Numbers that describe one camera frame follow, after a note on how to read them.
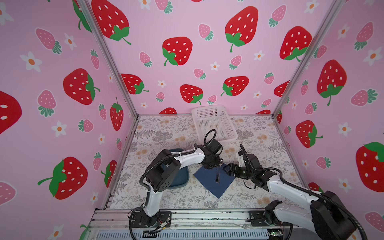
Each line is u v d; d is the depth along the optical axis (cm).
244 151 73
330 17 72
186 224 73
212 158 82
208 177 88
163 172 50
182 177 80
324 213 41
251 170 66
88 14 70
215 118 118
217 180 87
